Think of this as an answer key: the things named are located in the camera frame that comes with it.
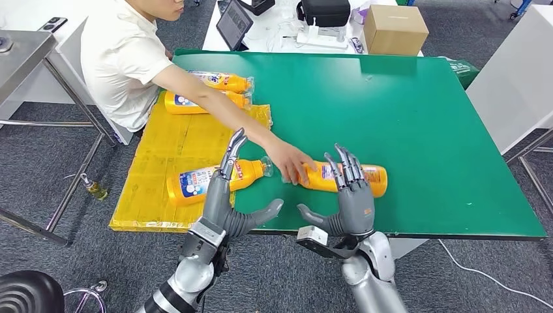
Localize white table leg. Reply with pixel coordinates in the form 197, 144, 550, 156
389, 238, 429, 260

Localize brown cardboard box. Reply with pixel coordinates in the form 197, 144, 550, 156
363, 4, 430, 57

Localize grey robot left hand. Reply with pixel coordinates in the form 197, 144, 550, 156
200, 127, 285, 239

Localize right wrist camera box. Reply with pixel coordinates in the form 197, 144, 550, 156
295, 225, 359, 260

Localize black carry case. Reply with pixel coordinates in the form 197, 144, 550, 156
297, 0, 351, 27

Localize black smartphone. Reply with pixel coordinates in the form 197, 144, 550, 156
38, 16, 68, 34

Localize yellow taped cardboard mat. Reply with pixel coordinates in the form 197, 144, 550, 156
108, 93, 273, 234

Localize white floor cable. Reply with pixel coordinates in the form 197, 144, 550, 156
437, 238, 553, 308

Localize white cabinet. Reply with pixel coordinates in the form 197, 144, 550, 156
466, 2, 553, 154

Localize blue metal rack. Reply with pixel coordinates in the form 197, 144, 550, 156
509, 0, 532, 20

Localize steel frame legs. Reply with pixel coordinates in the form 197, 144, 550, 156
503, 123, 553, 219

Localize white power strip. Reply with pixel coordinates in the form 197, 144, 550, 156
296, 18, 350, 50

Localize green bag with white print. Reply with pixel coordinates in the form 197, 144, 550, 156
445, 58, 481, 90

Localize stainless steel table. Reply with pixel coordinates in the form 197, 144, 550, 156
0, 30, 117, 248

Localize person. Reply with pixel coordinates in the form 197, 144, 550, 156
80, 0, 318, 186

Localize black tablet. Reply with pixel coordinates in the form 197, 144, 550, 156
216, 0, 255, 52

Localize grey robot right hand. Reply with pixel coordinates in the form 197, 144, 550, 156
297, 143, 376, 237

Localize person's right hand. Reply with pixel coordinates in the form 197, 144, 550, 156
263, 137, 318, 186

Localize chrome stool ring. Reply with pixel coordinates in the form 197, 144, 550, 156
63, 280, 109, 313

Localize small yellow liquid bottle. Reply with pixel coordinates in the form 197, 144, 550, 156
80, 172, 110, 201

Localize pale purple tissue pack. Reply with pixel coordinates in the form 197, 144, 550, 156
350, 5, 370, 25

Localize orange detergent bottle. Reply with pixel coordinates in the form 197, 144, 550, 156
164, 89, 253, 115
166, 156, 274, 207
282, 160, 389, 199
188, 71, 255, 94

